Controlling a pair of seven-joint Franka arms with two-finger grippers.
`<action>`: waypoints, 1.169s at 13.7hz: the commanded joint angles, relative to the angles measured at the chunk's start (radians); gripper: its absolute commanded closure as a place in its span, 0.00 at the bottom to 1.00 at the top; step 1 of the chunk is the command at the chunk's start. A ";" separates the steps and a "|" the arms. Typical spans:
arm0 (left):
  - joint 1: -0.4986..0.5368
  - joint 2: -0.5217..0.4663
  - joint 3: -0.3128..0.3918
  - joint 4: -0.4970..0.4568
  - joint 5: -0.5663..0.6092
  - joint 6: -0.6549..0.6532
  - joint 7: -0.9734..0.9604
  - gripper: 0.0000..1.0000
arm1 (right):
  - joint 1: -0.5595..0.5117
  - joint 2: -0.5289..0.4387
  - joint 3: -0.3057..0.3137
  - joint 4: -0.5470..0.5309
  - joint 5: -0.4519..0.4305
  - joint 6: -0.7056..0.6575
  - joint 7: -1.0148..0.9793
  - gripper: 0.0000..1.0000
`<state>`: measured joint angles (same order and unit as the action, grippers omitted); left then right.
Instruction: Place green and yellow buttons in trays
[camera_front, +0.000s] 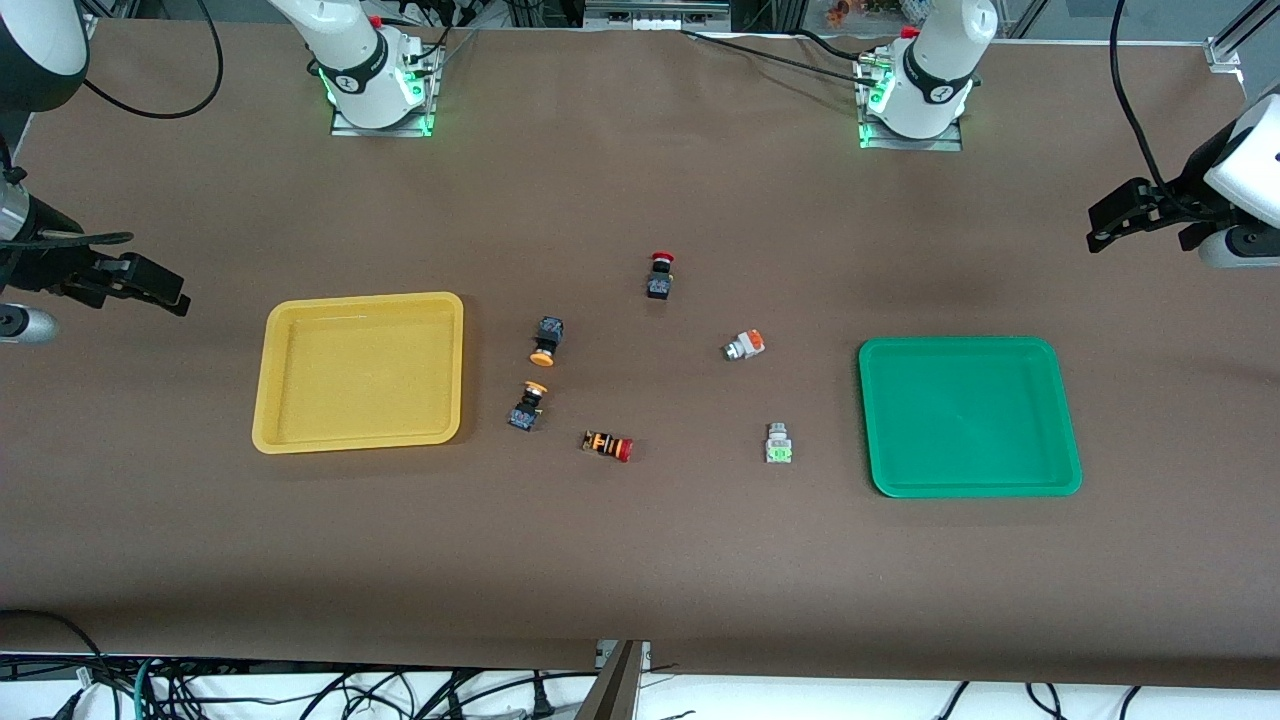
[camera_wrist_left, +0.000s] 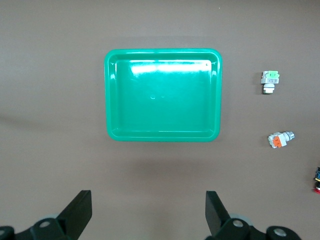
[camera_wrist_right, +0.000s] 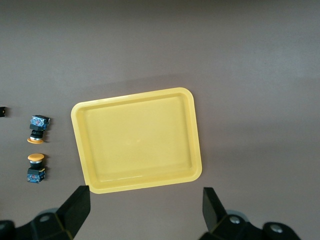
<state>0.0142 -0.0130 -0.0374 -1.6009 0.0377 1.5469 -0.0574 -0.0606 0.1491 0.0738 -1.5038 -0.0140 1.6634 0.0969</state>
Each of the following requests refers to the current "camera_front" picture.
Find yellow plastic tray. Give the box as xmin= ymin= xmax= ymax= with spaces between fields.
xmin=251 ymin=291 xmax=465 ymax=456

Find green plastic tray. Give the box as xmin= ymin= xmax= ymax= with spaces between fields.
xmin=858 ymin=336 xmax=1084 ymax=499

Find aluminium frame profile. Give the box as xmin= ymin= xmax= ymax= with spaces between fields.
xmin=1204 ymin=0 xmax=1280 ymax=73

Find grey metal beam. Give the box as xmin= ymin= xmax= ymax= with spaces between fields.
xmin=574 ymin=640 xmax=647 ymax=720

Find silver rail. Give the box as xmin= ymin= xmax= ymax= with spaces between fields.
xmin=583 ymin=0 xmax=733 ymax=33

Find black cable on table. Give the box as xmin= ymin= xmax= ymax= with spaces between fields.
xmin=680 ymin=28 xmax=883 ymax=85
xmin=792 ymin=27 xmax=885 ymax=61

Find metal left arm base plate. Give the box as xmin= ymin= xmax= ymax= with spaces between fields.
xmin=856 ymin=48 xmax=965 ymax=153

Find silver metal bracket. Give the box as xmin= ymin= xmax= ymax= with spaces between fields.
xmin=595 ymin=639 xmax=653 ymax=671

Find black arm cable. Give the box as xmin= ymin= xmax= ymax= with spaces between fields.
xmin=83 ymin=0 xmax=225 ymax=121
xmin=1108 ymin=0 xmax=1203 ymax=219

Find teal floor cable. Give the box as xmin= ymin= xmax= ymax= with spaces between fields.
xmin=130 ymin=656 xmax=163 ymax=720

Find red button orange striped body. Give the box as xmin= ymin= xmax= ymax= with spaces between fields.
xmin=581 ymin=428 xmax=635 ymax=464

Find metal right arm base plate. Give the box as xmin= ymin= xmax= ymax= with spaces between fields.
xmin=329 ymin=42 xmax=439 ymax=139

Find black floor cable loop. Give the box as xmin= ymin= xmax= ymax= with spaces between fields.
xmin=0 ymin=607 xmax=109 ymax=701

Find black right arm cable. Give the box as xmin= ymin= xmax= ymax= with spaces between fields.
xmin=83 ymin=0 xmax=225 ymax=121

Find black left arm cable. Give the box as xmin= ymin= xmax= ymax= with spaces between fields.
xmin=1108 ymin=0 xmax=1203 ymax=219

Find yellow push button black body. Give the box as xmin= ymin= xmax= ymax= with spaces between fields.
xmin=507 ymin=380 xmax=550 ymax=433
xmin=528 ymin=316 xmax=567 ymax=368

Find brown table cover sheet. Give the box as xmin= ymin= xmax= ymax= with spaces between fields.
xmin=0 ymin=18 xmax=1280 ymax=691

